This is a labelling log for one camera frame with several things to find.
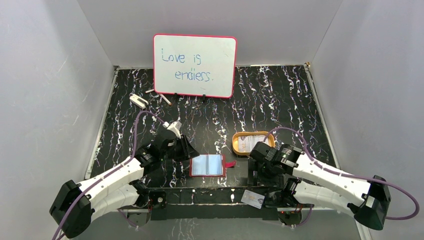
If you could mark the tan oval card tray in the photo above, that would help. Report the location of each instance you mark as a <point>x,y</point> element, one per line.
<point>270,140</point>

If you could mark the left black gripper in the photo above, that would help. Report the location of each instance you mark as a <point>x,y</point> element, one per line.
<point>180,145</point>

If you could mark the white marker pen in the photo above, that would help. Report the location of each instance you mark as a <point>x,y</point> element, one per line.
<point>165,99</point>

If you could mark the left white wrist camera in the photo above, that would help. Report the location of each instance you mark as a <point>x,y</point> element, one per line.
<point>174,127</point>

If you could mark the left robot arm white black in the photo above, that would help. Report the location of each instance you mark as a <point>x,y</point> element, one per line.
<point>78,204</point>

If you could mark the red leather card holder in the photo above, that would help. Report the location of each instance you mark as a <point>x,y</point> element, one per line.
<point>209,165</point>

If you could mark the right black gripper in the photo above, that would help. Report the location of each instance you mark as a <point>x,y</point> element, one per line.
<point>253,166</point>

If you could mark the cards in tray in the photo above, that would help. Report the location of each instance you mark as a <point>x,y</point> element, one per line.
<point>245,143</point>

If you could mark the white board eraser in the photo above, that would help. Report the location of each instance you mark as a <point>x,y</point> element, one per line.
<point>138,101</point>

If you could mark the white board with red frame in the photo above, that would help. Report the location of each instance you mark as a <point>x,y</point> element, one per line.
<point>194,65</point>

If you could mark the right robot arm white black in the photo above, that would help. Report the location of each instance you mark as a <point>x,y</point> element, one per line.
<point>312,182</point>

